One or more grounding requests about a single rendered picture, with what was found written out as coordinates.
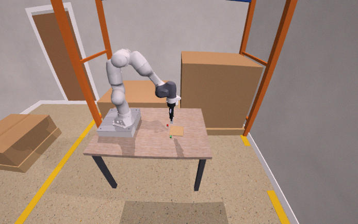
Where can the tan flat mat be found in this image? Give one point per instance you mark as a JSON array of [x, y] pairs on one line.
[[176, 130]]

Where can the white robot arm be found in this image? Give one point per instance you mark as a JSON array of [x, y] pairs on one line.
[[123, 58]]

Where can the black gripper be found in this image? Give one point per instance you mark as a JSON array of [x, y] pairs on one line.
[[171, 111]]

